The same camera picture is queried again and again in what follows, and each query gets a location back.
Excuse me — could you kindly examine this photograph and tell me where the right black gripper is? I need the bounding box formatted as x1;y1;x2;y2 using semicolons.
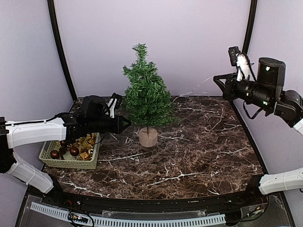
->
214;72;274;111

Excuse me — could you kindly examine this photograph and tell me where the gold gift box ornament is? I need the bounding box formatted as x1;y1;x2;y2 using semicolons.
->
80;152;89;161

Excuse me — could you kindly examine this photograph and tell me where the small green christmas tree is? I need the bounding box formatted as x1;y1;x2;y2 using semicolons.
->
123;43;178;127

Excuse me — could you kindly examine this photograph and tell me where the white slotted cable duct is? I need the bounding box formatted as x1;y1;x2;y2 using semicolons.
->
30;202;226;227

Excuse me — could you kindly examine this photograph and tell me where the black frame post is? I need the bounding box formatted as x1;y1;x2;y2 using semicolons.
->
242;0;258;54
47;0;78;101

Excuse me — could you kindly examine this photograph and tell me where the black front rail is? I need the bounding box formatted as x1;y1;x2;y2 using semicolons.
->
40;186;268;215

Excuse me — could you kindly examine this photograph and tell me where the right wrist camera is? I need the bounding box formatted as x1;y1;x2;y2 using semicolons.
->
228;46;240;67

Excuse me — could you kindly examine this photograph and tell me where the green perforated plastic basket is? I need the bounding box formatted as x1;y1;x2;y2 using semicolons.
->
39;133;101;169

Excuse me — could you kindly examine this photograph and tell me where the thin wire light string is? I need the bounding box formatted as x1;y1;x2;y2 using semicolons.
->
172;76;215;102

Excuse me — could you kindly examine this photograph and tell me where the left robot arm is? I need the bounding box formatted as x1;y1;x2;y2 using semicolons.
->
0;93;131;206

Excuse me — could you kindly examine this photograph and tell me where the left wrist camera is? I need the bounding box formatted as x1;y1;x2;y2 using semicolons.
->
106;93;123;118

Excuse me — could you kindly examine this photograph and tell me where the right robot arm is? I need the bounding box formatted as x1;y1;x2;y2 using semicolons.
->
214;53;303;205

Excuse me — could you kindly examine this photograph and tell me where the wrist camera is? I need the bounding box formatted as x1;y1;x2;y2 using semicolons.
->
106;93;123;118
228;46;240;67

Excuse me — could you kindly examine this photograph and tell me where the right black frame post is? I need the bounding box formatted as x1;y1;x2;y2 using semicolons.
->
242;0;258;54

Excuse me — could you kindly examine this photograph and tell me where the brown ball ornament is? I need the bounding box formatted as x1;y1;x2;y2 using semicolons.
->
60;140;68;146
50;150;60;159
70;146;80;157

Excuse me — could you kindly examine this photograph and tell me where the brown pine cone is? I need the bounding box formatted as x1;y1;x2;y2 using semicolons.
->
59;147;67;154

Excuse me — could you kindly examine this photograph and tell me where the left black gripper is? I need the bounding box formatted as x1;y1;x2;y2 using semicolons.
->
87;114;131;134

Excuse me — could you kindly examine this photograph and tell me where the round wooden tree base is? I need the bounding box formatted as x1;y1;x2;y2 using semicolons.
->
138;127;158;148

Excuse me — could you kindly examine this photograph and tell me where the left black frame post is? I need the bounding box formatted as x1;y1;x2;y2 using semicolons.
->
47;0;78;101

